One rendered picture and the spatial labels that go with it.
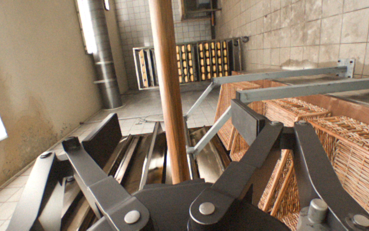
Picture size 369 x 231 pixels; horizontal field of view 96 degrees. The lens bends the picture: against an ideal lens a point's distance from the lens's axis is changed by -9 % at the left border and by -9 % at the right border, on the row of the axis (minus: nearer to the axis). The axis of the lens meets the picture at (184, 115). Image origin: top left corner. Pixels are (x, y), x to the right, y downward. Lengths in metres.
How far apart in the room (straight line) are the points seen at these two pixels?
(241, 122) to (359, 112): 0.66
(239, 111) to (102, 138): 0.13
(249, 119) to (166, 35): 0.15
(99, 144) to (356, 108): 0.78
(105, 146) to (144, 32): 5.23
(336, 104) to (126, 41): 5.08
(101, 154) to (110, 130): 0.03
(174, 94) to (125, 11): 5.32
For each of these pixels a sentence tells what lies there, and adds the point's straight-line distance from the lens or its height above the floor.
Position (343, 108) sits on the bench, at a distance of 0.86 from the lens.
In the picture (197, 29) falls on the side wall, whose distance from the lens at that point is 5.36.
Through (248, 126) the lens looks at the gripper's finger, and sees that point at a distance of 0.17.
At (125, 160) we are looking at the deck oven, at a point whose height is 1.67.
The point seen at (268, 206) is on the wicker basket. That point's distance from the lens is 0.99.
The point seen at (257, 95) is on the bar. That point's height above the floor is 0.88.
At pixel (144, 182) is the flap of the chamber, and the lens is 1.03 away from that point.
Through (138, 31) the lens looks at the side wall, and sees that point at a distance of 5.40.
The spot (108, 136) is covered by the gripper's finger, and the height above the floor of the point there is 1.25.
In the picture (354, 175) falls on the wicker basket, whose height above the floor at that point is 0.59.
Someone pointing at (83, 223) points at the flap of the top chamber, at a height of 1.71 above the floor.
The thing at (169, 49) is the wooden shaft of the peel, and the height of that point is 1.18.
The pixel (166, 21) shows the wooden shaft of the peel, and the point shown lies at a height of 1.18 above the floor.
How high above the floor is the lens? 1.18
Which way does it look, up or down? 1 degrees down
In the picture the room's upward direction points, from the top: 97 degrees counter-clockwise
